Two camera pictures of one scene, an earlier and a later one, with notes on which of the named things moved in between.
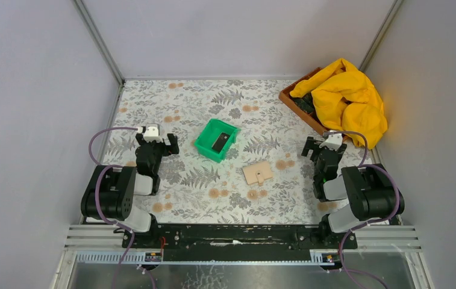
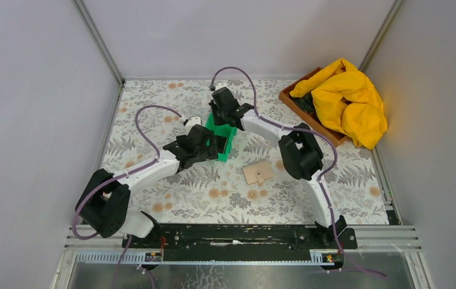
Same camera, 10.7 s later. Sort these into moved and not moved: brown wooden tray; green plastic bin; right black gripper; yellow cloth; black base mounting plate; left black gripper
Moved: left black gripper; right black gripper
Not moved: brown wooden tray; green plastic bin; black base mounting plate; yellow cloth
